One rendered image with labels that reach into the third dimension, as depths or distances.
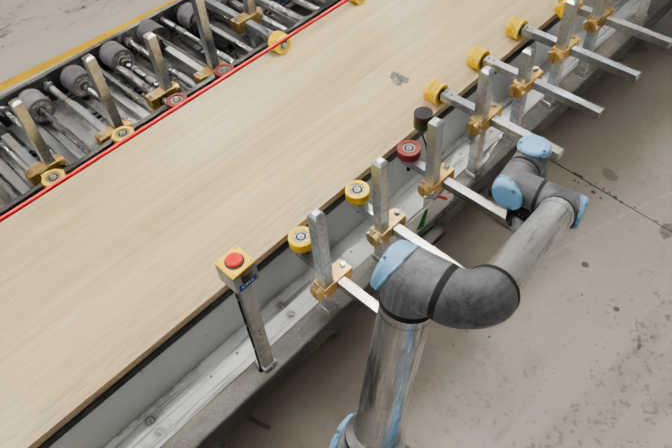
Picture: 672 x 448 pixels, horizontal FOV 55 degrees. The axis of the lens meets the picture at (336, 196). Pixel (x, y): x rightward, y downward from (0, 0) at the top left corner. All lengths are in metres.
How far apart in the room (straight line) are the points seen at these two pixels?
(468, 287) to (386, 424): 0.46
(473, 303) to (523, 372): 1.56
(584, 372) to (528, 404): 0.27
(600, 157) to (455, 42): 1.24
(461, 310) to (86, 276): 1.20
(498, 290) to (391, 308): 0.21
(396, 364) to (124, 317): 0.85
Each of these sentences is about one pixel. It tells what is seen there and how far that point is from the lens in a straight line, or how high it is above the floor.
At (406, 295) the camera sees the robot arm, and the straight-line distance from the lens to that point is 1.23.
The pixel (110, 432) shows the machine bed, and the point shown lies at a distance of 2.05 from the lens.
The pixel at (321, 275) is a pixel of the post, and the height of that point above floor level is 0.90.
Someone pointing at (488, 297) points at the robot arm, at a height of 1.40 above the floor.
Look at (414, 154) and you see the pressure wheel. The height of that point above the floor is 0.91.
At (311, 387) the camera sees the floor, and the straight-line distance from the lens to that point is 2.68.
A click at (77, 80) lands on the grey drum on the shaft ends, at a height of 0.84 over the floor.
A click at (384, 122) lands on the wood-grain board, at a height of 0.90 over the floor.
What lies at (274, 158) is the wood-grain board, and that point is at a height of 0.90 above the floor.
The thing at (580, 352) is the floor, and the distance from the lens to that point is 2.84.
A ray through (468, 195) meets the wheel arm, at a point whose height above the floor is 0.86.
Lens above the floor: 2.42
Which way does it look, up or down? 49 degrees down
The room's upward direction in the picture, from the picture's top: 6 degrees counter-clockwise
